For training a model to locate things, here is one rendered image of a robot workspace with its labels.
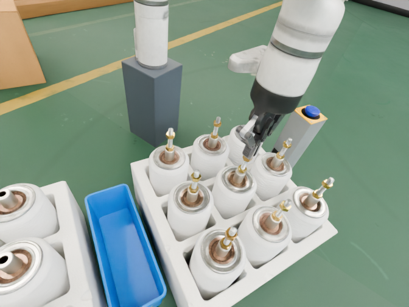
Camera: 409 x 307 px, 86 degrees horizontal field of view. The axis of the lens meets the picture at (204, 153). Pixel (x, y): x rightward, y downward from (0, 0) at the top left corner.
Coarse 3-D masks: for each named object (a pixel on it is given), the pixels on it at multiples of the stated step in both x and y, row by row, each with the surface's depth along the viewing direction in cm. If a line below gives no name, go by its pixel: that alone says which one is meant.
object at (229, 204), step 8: (224, 168) 52; (216, 184) 50; (256, 184) 51; (216, 192) 51; (224, 192) 48; (232, 192) 48; (248, 192) 48; (216, 200) 52; (224, 200) 50; (232, 200) 49; (240, 200) 48; (248, 200) 50; (224, 208) 52; (232, 208) 51; (240, 208) 52; (224, 216) 54; (232, 216) 54
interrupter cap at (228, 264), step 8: (216, 232) 41; (224, 232) 41; (208, 240) 40; (216, 240) 40; (200, 248) 39; (208, 248) 39; (232, 248) 39; (240, 248) 39; (208, 256) 38; (216, 256) 38; (224, 256) 38; (232, 256) 38; (240, 256) 38; (208, 264) 37; (216, 264) 37; (224, 264) 37; (232, 264) 38; (216, 272) 36; (224, 272) 36
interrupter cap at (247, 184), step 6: (228, 168) 52; (234, 168) 52; (222, 174) 50; (228, 174) 51; (246, 174) 51; (222, 180) 49; (228, 180) 50; (246, 180) 50; (252, 180) 50; (228, 186) 48; (234, 186) 49; (240, 186) 49; (246, 186) 49; (252, 186) 49; (240, 192) 48
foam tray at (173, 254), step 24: (144, 168) 58; (144, 192) 53; (144, 216) 62; (216, 216) 51; (240, 216) 52; (168, 240) 46; (192, 240) 47; (312, 240) 51; (168, 264) 47; (288, 264) 46; (192, 288) 41; (240, 288) 42
